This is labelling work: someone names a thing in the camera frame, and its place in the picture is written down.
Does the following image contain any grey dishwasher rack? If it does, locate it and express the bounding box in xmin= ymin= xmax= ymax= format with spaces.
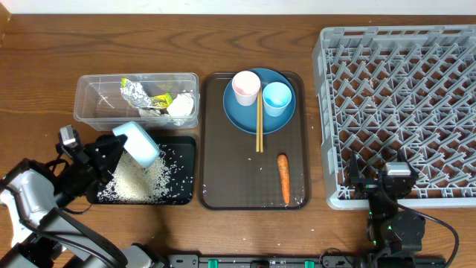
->
xmin=312 ymin=25 xmax=475 ymax=210

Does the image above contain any pink cup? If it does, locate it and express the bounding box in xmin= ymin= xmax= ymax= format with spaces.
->
xmin=232 ymin=71 xmax=261 ymax=106

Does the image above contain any right wooden chopstick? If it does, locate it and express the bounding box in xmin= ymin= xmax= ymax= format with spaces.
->
xmin=258 ymin=88 xmax=263 ymax=153

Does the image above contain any clear plastic bin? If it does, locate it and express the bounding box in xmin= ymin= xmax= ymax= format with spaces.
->
xmin=74 ymin=73 xmax=199 ymax=131

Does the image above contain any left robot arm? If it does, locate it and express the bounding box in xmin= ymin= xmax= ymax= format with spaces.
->
xmin=1 ymin=127 xmax=167 ymax=267

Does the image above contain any light blue cup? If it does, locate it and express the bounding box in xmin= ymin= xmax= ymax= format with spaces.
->
xmin=263 ymin=82 xmax=292 ymax=117

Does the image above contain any foil snack wrapper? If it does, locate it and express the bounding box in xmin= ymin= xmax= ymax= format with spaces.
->
xmin=120 ymin=77 xmax=173 ymax=109

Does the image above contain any blue plate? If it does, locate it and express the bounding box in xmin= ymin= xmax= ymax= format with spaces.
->
xmin=223 ymin=68 xmax=299 ymax=135

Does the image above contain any wooden chopstick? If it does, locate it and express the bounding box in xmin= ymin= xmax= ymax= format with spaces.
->
xmin=256 ymin=88 xmax=261 ymax=153
xmin=258 ymin=88 xmax=263 ymax=153

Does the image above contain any white tissue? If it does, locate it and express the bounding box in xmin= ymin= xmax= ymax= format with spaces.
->
xmin=167 ymin=93 xmax=194 ymax=117
xmin=138 ymin=109 xmax=170 ymax=118

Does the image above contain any black plastic tray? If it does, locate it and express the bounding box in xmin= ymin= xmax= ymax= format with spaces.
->
xmin=86 ymin=134 xmax=197 ymax=206

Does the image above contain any light blue rice bowl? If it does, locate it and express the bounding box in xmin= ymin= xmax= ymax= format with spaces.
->
xmin=112 ymin=121 xmax=160 ymax=168

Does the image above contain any brown serving tray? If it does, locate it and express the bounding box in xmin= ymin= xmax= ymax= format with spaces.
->
xmin=199 ymin=71 xmax=311 ymax=211

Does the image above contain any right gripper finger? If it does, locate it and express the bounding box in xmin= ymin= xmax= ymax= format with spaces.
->
xmin=348 ymin=150 xmax=359 ymax=179
xmin=397 ymin=150 xmax=417 ymax=177

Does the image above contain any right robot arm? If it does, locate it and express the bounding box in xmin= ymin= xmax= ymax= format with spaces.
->
xmin=344 ymin=152 xmax=425 ymax=267

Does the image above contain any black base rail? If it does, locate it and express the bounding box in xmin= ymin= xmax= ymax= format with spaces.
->
xmin=163 ymin=253 xmax=447 ymax=268

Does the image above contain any orange carrot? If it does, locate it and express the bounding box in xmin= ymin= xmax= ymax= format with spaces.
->
xmin=277 ymin=154 xmax=291 ymax=205

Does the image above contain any spilled white rice pile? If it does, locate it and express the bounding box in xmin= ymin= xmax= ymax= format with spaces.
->
xmin=97 ymin=144 xmax=194 ymax=205

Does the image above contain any left wooden chopstick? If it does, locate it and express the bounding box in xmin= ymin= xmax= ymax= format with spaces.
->
xmin=256 ymin=88 xmax=261 ymax=153

